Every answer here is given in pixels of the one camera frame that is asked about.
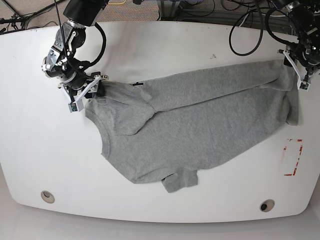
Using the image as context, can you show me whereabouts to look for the table cable grommet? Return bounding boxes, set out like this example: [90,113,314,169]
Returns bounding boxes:
[259,199,275,213]
[40,190,55,204]

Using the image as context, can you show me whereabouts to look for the black tripod legs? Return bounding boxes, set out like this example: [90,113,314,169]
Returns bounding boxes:
[0,0,65,35]

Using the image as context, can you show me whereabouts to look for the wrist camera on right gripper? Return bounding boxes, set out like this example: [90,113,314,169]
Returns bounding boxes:
[68,99,84,113]

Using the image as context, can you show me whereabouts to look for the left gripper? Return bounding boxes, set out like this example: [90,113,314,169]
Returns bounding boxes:
[277,49,320,84]

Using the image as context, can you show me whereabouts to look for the right table cable grommet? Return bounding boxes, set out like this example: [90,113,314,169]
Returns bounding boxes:
[259,199,275,213]

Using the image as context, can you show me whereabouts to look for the left table cable grommet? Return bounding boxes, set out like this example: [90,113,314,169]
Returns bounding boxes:
[40,190,55,204]

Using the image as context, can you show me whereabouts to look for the red tape rectangle marking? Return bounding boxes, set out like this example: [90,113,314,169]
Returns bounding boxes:
[281,138,303,177]

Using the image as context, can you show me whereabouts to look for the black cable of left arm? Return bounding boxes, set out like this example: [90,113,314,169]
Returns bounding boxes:
[228,0,298,56]

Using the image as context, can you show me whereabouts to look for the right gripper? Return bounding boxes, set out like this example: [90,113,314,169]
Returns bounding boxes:
[58,71,109,103]

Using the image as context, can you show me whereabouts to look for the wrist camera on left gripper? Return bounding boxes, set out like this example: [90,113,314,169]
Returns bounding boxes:
[297,81,311,92]

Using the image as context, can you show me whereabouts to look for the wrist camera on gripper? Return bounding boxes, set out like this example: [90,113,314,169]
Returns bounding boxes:
[68,99,84,113]
[297,81,311,92]

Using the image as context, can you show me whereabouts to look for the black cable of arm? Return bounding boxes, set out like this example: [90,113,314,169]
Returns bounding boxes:
[52,0,107,76]
[228,0,298,56]

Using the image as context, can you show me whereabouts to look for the grey T-shirt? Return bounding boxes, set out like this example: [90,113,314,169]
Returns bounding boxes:
[85,60,299,193]

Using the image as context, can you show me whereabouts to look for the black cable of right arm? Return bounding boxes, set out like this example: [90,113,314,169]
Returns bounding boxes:
[52,0,107,76]

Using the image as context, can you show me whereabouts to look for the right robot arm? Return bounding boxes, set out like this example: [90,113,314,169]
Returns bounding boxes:
[41,0,109,104]

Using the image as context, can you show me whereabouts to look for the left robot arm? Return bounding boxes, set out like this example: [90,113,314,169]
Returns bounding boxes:
[264,0,320,90]

